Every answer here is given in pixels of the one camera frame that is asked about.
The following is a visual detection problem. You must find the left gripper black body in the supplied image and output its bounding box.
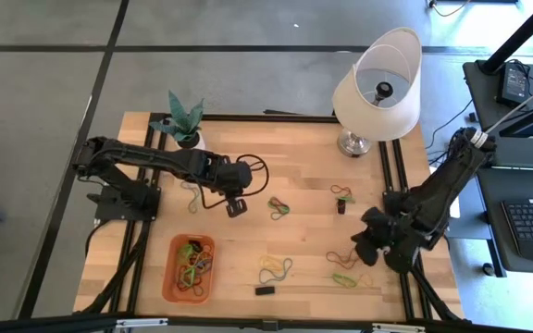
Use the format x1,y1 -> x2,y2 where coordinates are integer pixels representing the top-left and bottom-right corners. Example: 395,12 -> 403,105
196,154 -> 254,201

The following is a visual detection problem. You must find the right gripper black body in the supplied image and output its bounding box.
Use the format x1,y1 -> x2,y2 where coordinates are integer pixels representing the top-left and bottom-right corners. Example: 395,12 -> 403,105
363,205 -> 439,275

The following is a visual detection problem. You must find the orange rubber band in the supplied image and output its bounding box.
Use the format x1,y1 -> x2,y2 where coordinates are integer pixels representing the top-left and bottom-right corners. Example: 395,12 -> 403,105
196,249 -> 216,277

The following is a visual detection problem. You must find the orange plastic bin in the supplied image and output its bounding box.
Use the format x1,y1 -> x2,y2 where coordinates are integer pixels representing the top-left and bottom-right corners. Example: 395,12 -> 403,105
161,233 -> 217,306

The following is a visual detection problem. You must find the green plant in white pot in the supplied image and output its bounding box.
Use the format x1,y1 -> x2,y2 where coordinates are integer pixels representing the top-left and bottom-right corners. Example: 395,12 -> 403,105
148,89 -> 206,152

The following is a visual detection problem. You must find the white shade silver table lamp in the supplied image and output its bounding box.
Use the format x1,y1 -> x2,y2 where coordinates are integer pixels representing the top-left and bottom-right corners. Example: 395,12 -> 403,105
330,26 -> 424,159

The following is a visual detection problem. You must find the black desk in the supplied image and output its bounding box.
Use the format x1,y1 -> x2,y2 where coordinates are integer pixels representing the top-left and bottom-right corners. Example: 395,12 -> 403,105
446,58 -> 533,278

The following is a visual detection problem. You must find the black power adapter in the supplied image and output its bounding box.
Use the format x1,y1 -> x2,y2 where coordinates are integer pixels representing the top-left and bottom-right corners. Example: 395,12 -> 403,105
496,61 -> 532,108

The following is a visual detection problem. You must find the thick black pole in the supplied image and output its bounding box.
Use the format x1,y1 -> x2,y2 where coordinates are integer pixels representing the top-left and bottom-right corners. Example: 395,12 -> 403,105
478,0 -> 533,75

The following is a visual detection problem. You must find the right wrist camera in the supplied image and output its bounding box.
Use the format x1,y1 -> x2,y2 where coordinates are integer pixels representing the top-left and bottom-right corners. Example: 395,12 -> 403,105
350,229 -> 370,247

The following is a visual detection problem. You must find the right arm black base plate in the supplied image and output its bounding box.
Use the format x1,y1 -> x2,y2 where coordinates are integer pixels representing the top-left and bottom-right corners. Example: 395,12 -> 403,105
383,190 -> 452,229

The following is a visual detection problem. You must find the left wrist camera black cable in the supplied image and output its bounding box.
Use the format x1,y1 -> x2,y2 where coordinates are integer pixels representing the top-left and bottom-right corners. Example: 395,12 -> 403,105
199,154 -> 271,210

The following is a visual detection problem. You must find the black frame rail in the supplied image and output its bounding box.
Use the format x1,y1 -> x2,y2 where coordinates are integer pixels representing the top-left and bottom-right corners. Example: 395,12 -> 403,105
107,113 -> 156,315
150,112 -> 341,125
391,138 -> 434,321
377,138 -> 416,321
126,120 -> 168,315

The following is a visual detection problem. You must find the silver metal bracket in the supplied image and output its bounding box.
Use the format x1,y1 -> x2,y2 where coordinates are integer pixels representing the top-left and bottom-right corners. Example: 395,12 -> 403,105
371,322 -> 428,333
115,317 -> 169,330

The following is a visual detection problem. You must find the black diagonal frame strut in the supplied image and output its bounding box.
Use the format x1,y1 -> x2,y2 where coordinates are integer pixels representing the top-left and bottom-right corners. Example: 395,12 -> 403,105
396,233 -> 465,324
74,221 -> 150,315

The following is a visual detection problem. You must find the black overhead frame bar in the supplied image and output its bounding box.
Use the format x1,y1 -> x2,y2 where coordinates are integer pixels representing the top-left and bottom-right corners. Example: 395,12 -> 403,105
0,313 -> 533,333

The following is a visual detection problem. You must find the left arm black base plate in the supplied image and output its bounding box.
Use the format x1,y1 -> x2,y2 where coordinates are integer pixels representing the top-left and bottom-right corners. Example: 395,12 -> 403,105
86,183 -> 161,223

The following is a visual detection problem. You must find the black floor cable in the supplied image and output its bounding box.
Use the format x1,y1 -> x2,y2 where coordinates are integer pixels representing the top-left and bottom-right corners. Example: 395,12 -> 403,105
426,98 -> 476,150

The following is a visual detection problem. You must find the thin white cord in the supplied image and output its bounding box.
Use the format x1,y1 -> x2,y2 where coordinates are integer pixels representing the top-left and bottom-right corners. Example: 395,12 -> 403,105
484,73 -> 533,135

